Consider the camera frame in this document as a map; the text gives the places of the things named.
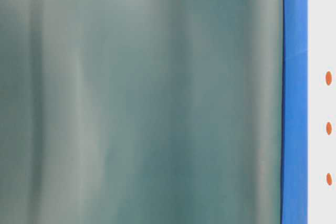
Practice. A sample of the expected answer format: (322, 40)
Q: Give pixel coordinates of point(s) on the orange dot mark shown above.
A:
(328, 78)
(328, 128)
(329, 179)

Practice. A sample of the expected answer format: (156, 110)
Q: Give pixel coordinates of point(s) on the green background curtain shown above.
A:
(141, 111)

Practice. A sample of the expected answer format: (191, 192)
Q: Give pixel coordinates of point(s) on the blue table cloth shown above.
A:
(294, 163)

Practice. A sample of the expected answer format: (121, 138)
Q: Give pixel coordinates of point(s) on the large white board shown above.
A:
(321, 109)

